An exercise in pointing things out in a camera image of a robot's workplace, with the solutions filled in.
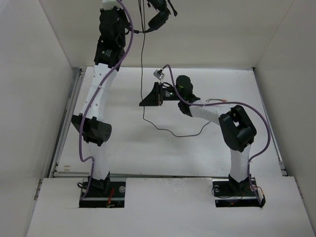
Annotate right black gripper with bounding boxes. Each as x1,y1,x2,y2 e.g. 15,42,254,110
140,82,183,107

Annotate black headphone cable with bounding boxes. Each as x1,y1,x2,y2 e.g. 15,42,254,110
137,0,228,137

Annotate black headphones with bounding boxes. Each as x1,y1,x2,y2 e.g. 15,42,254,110
134,0,178,34

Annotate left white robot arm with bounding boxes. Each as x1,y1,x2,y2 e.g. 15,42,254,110
71,6,131,196

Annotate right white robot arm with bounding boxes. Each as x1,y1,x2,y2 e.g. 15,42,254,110
139,75,257,195

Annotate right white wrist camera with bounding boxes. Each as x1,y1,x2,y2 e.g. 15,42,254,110
153,69,165,81

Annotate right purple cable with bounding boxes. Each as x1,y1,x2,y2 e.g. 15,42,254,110
160,64,272,205

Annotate front aluminium rail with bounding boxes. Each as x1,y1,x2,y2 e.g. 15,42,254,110
111,173,228,179

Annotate aluminium rail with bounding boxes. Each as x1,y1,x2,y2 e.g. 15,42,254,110
44,67,85,178
111,173,228,179

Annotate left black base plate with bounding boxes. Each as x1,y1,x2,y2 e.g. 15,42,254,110
78,177,126,208

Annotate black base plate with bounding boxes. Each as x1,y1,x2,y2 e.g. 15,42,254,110
211,179,266,208
78,177,126,208

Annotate left aluminium rail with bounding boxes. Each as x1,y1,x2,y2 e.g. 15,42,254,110
44,67,85,178

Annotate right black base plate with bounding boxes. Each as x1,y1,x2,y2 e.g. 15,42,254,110
211,179,266,208

